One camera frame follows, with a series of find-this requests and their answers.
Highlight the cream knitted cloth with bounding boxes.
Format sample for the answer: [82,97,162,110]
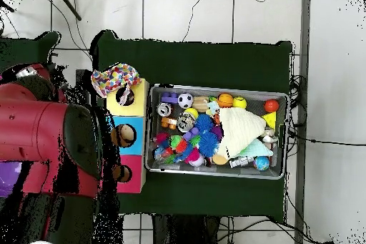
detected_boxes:
[216,106,267,160]

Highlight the long polka dot cloth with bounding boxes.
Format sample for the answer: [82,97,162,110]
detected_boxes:
[91,63,143,99]

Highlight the wooden box with three holes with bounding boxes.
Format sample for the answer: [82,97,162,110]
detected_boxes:
[104,75,151,195]

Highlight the clear mesh bin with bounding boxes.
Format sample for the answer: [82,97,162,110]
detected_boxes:
[144,83,290,181]

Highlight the yellow tennis ball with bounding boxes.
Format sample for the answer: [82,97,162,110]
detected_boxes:
[184,107,199,120]

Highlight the black and white soccer ball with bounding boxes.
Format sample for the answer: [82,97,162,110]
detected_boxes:
[177,92,195,109]

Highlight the blue spiky rubber ball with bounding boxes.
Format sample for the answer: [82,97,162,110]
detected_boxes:
[198,133,221,159]
[196,113,214,133]

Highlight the crushed red drink can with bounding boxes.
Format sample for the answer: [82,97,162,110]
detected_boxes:
[156,102,173,119]

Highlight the orange toy basketball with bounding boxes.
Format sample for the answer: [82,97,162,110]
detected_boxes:
[217,92,234,109]

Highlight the yellow smiley ball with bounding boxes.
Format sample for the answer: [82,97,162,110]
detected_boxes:
[232,96,247,110]

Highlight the mint green cloth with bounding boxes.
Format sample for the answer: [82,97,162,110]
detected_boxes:
[237,137,275,158]

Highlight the yellow cheese wedge toy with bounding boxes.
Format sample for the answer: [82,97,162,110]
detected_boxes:
[262,111,277,130]

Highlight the red ball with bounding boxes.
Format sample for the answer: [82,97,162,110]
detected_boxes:
[263,99,280,113]

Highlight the black rod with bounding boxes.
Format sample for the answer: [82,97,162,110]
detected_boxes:
[54,0,82,21]

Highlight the purple plastic bowl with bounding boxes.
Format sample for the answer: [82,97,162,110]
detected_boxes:
[0,161,23,199]

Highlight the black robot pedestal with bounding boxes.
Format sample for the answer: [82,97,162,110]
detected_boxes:
[151,214,229,244]

